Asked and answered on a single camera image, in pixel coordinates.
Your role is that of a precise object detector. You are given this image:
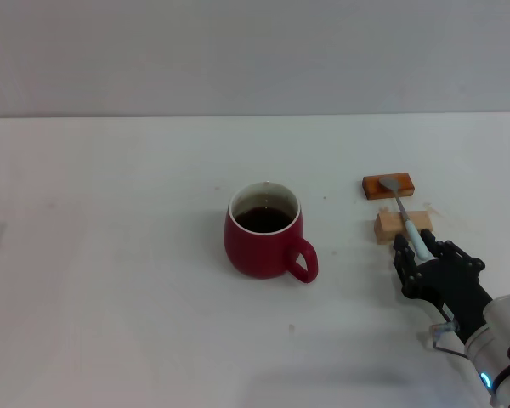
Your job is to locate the light wooden arch block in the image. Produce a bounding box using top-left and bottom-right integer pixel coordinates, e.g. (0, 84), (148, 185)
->
(373, 210), (434, 246)

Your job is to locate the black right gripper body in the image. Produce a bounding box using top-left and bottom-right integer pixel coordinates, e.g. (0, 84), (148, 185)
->
(402, 258), (495, 346)

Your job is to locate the dark gripper cable with connector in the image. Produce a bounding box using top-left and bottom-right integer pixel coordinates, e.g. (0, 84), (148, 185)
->
(428, 320), (469, 359)

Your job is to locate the red ceramic coffee cup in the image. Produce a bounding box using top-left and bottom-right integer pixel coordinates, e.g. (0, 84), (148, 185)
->
(224, 181), (320, 284)

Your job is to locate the blue handled metal spoon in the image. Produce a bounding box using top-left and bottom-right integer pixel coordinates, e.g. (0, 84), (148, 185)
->
(378, 177), (432, 261)

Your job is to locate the dark orange wooden block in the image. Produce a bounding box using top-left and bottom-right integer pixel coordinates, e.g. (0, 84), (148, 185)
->
(361, 172), (417, 201)

